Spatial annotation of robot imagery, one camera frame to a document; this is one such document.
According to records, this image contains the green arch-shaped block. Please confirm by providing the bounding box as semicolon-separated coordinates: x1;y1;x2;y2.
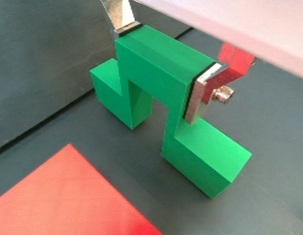
90;26;250;198

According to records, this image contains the red slotted base board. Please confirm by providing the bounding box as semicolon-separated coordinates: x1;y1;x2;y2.
0;144;161;235

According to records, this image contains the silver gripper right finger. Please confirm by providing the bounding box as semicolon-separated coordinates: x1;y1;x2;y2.
184;43;254;124

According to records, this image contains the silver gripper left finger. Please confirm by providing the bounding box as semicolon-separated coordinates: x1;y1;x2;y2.
99;0;142;39

